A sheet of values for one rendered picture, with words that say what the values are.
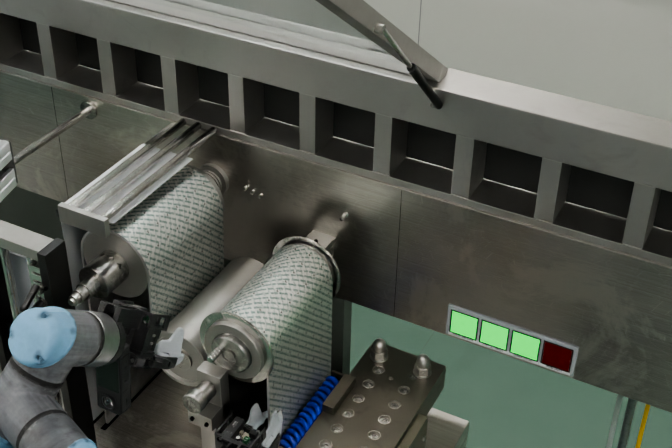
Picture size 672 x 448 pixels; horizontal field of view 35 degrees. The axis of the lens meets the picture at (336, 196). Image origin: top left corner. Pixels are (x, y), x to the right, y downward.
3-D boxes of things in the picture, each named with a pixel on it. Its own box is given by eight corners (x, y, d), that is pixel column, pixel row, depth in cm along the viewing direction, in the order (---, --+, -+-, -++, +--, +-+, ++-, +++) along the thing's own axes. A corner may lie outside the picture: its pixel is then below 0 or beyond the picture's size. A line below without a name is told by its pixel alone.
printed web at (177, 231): (106, 422, 212) (75, 218, 184) (173, 353, 230) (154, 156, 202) (272, 495, 198) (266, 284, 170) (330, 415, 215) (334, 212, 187)
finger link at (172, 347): (206, 332, 162) (169, 327, 155) (194, 369, 162) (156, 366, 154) (190, 326, 164) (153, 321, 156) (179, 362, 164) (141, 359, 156)
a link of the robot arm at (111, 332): (94, 374, 139) (46, 354, 142) (113, 374, 144) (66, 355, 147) (112, 320, 140) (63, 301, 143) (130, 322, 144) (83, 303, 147)
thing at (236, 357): (246, 379, 180) (209, 361, 182) (252, 372, 182) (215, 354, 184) (249, 349, 176) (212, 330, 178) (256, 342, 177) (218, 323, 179)
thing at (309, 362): (268, 451, 192) (266, 377, 181) (328, 372, 209) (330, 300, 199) (270, 452, 191) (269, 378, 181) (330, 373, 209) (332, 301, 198)
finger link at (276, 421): (294, 398, 186) (266, 431, 179) (294, 421, 189) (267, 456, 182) (278, 391, 187) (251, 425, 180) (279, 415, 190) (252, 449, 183)
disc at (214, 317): (201, 366, 187) (196, 302, 179) (203, 364, 188) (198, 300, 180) (273, 394, 182) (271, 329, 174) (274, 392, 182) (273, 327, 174)
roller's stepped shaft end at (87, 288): (64, 307, 178) (62, 292, 176) (87, 287, 183) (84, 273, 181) (79, 313, 177) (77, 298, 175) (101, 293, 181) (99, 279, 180)
